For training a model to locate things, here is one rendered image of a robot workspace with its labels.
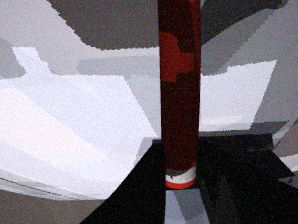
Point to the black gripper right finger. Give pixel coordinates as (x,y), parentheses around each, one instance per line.
(236,193)

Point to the dark red peg with white band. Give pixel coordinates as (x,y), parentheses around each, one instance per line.
(179,44)

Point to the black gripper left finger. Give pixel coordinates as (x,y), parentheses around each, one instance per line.
(141,198)

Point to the grey square panel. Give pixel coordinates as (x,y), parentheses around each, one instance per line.
(185,206)

